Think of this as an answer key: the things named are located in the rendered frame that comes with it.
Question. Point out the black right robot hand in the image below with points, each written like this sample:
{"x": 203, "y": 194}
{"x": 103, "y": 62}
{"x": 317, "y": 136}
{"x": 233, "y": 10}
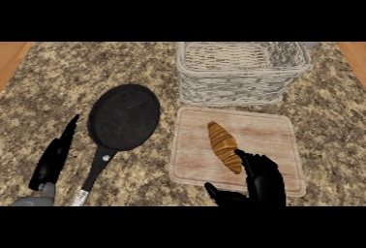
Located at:
{"x": 262, "y": 180}

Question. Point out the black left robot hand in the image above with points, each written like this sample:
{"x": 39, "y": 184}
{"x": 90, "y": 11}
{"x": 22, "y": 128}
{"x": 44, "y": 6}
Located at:
{"x": 48, "y": 163}

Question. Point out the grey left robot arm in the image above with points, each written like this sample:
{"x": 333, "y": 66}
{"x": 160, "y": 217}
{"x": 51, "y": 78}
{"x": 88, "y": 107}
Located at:
{"x": 35, "y": 197}

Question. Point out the pale wooden cutting board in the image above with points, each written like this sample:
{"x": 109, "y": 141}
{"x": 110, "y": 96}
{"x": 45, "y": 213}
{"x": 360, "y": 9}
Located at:
{"x": 256, "y": 142}

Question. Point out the golden brown croissant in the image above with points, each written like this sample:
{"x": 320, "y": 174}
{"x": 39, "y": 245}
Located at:
{"x": 222, "y": 145}

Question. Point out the pale wicker basket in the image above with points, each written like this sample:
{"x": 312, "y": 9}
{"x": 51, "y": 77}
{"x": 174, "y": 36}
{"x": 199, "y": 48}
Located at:
{"x": 240, "y": 76}

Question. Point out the black frying pan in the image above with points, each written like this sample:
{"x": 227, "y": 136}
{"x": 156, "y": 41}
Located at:
{"x": 121, "y": 124}

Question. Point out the small grey object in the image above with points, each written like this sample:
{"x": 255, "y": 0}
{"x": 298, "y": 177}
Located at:
{"x": 310, "y": 44}

